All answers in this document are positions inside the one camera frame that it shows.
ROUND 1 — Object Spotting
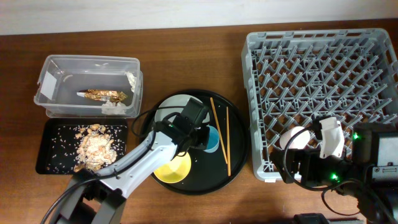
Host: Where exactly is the pink plastic cup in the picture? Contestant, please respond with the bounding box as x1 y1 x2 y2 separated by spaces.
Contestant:
279 126 310 150

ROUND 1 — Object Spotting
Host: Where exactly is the white label on bin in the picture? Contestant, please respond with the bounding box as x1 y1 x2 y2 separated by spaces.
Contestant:
40 72 57 100

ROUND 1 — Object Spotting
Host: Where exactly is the right wooden chopstick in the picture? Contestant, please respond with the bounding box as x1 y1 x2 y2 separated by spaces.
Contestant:
226 107 231 177

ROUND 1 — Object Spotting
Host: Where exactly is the grey-green plate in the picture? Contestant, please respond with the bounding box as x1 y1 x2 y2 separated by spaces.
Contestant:
154 94 202 122

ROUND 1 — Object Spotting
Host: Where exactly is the clear plastic bin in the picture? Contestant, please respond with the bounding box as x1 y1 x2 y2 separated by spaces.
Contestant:
34 55 144 118

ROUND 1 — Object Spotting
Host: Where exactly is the black rectangular tray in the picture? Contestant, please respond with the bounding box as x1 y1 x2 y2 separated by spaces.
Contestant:
35 118 129 175

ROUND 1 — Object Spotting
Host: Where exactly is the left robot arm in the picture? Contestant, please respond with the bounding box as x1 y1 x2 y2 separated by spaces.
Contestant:
41 112 210 223

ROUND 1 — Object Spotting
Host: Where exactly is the round black tray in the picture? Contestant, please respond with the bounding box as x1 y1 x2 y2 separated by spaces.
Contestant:
151 90 250 195

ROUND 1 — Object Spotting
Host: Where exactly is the wooden chopstick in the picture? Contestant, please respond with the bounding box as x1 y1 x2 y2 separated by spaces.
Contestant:
226 107 231 177
210 97 228 165

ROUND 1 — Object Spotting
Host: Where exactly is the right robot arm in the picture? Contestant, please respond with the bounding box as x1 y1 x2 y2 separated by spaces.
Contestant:
270 123 397 223

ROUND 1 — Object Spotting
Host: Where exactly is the blue plastic cup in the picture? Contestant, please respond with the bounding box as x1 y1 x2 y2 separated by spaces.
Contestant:
205 125 220 153

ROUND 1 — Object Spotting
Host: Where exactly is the left wooden chopstick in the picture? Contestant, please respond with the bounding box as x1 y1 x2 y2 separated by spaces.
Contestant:
210 97 228 165

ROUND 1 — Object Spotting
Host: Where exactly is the grey dishwasher rack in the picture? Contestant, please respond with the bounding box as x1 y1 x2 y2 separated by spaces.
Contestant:
241 28 397 182

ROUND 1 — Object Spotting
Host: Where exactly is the pile of food scraps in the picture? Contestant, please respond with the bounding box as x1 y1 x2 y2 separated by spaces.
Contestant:
73 124 118 172

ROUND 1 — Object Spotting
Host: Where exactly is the yellow bowl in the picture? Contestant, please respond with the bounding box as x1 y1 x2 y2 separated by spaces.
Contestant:
154 152 192 184

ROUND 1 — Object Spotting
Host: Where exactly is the crumpled white tissue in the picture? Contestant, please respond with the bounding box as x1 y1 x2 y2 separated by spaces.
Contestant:
101 101 126 115

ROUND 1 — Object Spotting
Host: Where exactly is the gold foil wrapper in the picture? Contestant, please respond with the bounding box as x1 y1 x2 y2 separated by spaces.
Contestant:
76 89 128 102

